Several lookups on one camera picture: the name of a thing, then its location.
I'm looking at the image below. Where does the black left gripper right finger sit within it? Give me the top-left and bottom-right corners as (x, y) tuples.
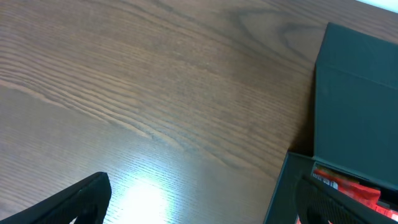
(294, 175), (396, 224)

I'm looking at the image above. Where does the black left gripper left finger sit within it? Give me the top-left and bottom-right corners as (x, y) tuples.
(1, 172), (112, 224)

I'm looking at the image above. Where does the red Hacks candy bag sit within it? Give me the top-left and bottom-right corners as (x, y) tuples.
(308, 167), (397, 223)

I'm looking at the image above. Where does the dark green box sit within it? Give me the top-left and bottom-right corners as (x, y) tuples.
(264, 23), (397, 223)

